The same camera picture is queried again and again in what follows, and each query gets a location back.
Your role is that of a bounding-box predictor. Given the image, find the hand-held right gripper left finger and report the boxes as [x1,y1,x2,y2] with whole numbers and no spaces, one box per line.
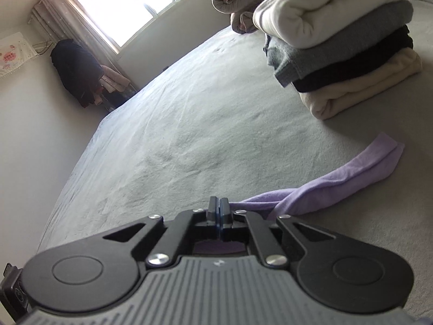
[102,196,220,268]

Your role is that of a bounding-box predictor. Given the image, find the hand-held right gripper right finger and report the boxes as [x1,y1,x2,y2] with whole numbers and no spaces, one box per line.
[219,198,335,265]

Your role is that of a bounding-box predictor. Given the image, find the purple pants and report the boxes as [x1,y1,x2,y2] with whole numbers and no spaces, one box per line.
[194,133,405,254]

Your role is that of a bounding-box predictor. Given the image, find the pink hanging clothes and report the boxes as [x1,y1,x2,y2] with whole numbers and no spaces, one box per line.
[97,64,131,106]

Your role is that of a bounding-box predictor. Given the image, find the grey bed blanket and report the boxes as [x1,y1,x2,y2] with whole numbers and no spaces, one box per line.
[35,0,433,325]

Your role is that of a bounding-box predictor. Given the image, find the cream folded garment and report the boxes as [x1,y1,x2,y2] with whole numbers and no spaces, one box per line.
[300,47,424,121]

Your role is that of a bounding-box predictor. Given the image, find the dark hanging coat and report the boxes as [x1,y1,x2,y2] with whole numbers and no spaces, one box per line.
[50,39,104,109]

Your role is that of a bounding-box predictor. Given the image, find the grey folded garment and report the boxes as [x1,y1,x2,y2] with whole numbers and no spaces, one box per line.
[263,0,415,89]

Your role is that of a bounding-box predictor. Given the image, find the black folded garment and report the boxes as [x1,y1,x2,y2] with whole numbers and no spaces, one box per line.
[292,25,415,93]

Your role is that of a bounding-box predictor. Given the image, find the window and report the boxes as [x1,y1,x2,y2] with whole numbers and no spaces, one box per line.
[66,0,204,55]

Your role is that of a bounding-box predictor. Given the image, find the white folded garment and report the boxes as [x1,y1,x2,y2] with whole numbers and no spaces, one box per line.
[253,0,412,49]

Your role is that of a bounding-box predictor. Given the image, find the grey floral curtain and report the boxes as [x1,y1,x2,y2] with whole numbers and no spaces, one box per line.
[32,0,139,109]

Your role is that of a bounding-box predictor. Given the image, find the white wall cables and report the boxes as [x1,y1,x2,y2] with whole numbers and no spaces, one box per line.
[31,38,55,57]

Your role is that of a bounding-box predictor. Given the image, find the white printed wall cloth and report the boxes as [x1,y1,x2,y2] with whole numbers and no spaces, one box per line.
[0,32,38,79]

